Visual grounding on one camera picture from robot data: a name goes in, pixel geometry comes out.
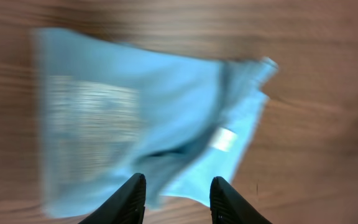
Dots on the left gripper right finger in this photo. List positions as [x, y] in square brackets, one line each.
[229, 207]

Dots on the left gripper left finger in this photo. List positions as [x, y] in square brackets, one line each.
[125, 206]

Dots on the light blue t-shirt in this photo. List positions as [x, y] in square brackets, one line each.
[108, 111]

